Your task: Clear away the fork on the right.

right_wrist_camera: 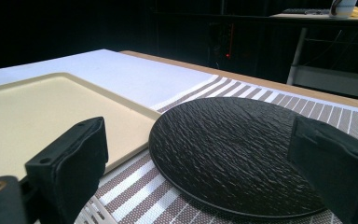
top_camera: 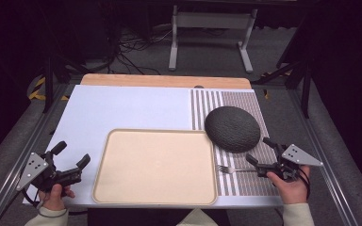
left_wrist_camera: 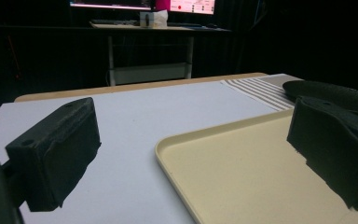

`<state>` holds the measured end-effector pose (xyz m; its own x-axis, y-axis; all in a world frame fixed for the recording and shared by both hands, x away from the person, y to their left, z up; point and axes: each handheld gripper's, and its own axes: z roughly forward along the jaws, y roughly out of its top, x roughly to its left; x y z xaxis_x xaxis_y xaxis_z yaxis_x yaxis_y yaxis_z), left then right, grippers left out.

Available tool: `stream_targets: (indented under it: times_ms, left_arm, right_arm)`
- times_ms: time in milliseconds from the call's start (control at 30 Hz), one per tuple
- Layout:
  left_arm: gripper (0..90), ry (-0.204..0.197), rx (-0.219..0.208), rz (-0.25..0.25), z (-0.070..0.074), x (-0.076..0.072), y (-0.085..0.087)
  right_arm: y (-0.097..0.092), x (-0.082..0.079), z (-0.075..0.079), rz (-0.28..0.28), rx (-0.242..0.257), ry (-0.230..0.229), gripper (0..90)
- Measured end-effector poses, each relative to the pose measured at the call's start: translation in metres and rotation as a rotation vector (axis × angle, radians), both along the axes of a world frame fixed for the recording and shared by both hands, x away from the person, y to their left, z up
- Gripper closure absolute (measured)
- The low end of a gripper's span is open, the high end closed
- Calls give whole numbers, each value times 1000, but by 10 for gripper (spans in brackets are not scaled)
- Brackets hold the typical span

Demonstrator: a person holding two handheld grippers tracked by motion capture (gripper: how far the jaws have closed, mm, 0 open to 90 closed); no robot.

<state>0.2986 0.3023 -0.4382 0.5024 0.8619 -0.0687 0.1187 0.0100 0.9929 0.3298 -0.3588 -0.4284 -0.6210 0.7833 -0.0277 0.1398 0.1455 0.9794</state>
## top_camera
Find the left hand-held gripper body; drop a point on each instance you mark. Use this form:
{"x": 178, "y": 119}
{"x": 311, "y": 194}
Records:
{"x": 33, "y": 169}

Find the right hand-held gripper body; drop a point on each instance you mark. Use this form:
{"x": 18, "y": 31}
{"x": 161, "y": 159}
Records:
{"x": 299, "y": 156}

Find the silver fork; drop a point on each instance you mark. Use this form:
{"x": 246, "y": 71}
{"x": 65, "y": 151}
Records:
{"x": 229, "y": 169}

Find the person's right hand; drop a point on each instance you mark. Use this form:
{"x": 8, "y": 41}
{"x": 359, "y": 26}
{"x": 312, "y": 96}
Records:
{"x": 291, "y": 189}

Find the person's left hand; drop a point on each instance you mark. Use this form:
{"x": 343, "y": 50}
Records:
{"x": 55, "y": 197}

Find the dark textured round plate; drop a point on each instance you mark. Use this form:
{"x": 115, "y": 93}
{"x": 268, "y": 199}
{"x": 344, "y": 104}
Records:
{"x": 232, "y": 128}

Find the striped grey placemat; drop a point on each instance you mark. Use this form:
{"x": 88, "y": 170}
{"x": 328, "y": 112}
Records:
{"x": 248, "y": 103}

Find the yellow black floor tape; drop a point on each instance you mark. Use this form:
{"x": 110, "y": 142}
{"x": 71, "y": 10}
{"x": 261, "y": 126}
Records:
{"x": 37, "y": 92}

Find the black tripod stand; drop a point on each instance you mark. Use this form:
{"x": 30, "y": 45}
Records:
{"x": 48, "y": 84}
{"x": 306, "y": 91}

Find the white table cover sheet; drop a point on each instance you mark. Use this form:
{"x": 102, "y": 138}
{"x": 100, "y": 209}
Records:
{"x": 122, "y": 106}

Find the beige rectangular tray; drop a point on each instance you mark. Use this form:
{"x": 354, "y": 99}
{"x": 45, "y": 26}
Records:
{"x": 155, "y": 168}

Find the person's beige clothing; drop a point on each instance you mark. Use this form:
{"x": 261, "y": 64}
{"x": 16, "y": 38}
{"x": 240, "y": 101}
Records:
{"x": 197, "y": 219}

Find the grey metal stand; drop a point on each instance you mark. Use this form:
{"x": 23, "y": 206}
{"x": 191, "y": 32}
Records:
{"x": 212, "y": 20}

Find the aluminium frame rail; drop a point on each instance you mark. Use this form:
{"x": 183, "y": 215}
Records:
{"x": 22, "y": 157}
{"x": 323, "y": 150}

